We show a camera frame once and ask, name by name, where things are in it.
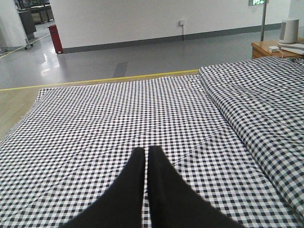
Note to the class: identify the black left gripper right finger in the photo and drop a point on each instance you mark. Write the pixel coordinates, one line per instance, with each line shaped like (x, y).
(173, 203)

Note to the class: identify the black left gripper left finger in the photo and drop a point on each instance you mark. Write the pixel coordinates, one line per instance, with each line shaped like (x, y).
(121, 204)

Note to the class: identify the checkered bed sheet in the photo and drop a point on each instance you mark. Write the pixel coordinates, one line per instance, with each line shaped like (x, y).
(74, 141)

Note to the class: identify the checkered folded quilt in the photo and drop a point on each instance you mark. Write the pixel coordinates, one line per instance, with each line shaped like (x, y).
(263, 100)

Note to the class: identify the wooden nightstand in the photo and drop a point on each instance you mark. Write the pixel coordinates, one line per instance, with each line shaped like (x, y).
(261, 49)

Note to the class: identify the red bin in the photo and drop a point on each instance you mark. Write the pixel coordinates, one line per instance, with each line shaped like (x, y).
(55, 39)

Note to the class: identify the white charger adapter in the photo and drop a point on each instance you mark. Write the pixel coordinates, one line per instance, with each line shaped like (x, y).
(273, 49)

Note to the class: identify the green exit sign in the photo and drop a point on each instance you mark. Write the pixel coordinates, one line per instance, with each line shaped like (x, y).
(257, 2)

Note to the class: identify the metal pole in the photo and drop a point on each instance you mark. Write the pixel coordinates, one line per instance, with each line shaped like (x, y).
(263, 20)

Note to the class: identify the white wall socket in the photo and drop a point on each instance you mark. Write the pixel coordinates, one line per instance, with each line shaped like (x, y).
(182, 22)

